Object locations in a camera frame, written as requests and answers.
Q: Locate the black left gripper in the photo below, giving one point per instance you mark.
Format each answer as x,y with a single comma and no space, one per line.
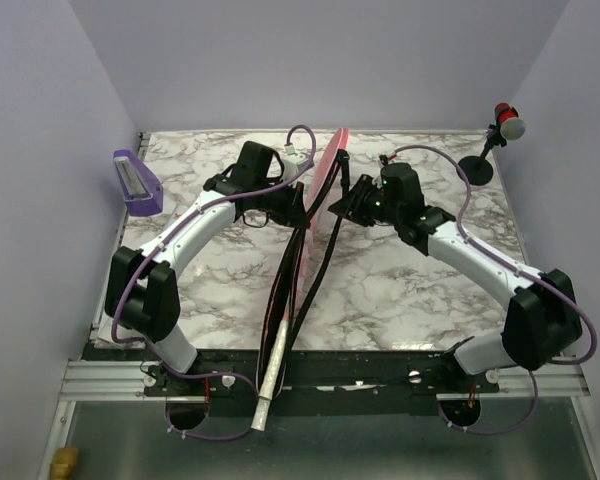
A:
293,212

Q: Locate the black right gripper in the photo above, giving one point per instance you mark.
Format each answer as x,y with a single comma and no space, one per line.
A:
351,203

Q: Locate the pink racket cover bag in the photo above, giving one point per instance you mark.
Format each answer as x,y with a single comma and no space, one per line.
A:
289,289

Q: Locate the pink badminton racket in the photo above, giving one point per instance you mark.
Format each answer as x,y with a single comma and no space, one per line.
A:
268,387

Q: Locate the grey shuttlecock tube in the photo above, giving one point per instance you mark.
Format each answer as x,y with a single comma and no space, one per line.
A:
178,211

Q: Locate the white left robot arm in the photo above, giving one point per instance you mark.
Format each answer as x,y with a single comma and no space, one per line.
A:
142,293

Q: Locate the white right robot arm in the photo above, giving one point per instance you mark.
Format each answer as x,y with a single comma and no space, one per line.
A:
540,319

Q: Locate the black microphone stand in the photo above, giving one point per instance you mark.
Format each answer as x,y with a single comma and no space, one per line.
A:
477,168

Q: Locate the purple metronome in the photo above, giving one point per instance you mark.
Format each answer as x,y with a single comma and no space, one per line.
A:
141,189

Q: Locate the red grey microphone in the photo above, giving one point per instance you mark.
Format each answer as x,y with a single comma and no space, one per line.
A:
508,122

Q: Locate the brass fitting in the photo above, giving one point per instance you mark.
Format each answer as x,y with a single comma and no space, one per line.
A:
64,463

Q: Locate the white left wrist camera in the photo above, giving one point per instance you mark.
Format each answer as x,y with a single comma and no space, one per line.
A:
293,164

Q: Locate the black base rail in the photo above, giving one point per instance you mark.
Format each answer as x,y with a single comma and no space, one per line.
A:
320,383

